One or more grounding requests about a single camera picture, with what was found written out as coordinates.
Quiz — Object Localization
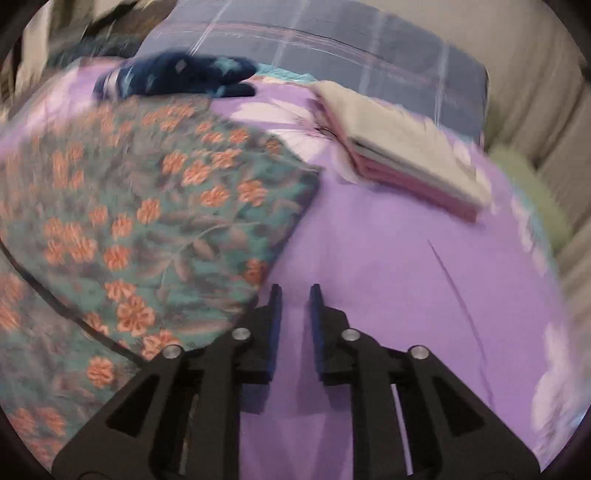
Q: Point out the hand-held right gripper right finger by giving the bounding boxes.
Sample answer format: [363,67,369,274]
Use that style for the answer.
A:
[309,284,541,480]

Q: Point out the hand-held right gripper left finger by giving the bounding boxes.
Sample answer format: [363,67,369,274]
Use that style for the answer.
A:
[52,284,283,480]

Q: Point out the teal floral shorts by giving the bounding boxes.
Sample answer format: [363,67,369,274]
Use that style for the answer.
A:
[0,99,321,472]

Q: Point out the purple floral bed sheet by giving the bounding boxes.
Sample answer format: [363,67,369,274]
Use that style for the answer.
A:
[0,60,573,480]

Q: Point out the folded pink garment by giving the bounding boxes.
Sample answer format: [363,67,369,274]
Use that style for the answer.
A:
[332,131,483,222]

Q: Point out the folded cream garment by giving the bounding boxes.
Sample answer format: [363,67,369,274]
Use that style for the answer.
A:
[314,80,492,208]

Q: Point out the light green fluffy cloth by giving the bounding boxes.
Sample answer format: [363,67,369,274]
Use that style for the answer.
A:
[488,143,573,252]

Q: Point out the navy blue patterned garment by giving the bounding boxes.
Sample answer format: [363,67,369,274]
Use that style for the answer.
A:
[92,51,258,100]

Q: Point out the grey plaid pillow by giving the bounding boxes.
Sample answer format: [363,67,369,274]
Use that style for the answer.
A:
[134,0,490,148]

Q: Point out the black cable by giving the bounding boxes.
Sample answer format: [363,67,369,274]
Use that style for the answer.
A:
[0,240,145,366]

